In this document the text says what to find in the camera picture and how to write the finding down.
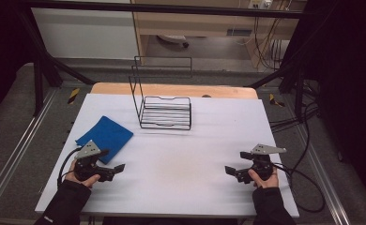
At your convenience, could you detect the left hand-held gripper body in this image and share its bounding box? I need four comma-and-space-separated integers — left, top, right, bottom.
73, 140, 115, 183

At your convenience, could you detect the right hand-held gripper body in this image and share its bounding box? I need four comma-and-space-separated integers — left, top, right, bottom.
236, 143, 288, 185

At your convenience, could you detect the person's left hand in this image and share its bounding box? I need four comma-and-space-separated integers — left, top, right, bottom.
64, 158, 101, 188

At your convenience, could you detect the person's right hand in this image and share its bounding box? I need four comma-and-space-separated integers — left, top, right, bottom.
247, 166, 281, 189

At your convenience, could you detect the blue cloth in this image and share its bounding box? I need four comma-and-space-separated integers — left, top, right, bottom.
74, 115, 135, 166

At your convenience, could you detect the yellow black tape strip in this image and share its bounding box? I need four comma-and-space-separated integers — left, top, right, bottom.
67, 87, 81, 106
267, 93, 286, 108

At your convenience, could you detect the white cabinet panel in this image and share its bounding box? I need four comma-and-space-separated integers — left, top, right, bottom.
30, 7, 140, 61

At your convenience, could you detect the black curtain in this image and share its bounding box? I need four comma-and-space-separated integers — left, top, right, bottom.
0, 0, 35, 121
302, 0, 366, 203

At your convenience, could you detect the white round device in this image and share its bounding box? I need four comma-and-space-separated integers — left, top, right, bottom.
156, 34, 191, 49

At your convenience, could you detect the light wooden desk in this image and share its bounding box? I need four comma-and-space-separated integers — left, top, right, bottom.
130, 0, 308, 68

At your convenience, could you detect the white power strip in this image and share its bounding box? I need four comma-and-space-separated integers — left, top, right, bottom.
248, 0, 273, 10

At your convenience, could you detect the left hand-held gripper black cable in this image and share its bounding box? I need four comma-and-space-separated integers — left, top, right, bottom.
55, 146, 83, 188

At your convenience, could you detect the hand-held gripper black cable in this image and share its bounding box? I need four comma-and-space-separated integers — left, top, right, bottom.
271, 161, 327, 215
55, 146, 83, 188

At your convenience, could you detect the black floor cables bundle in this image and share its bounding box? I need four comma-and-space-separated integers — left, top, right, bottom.
267, 99, 320, 133

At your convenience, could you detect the right hand-held gripper black cable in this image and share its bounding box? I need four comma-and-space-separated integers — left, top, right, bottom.
271, 161, 327, 215

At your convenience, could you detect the aluminium floor rail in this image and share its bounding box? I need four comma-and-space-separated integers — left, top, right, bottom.
291, 124, 352, 225
0, 88, 59, 214

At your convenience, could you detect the black wire rack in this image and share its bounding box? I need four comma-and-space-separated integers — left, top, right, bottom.
128, 55, 194, 131

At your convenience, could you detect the hanging cables bundle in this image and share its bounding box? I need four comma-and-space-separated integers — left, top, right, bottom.
252, 16, 286, 71

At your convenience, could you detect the black metal frame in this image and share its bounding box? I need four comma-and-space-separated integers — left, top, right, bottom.
15, 0, 317, 117

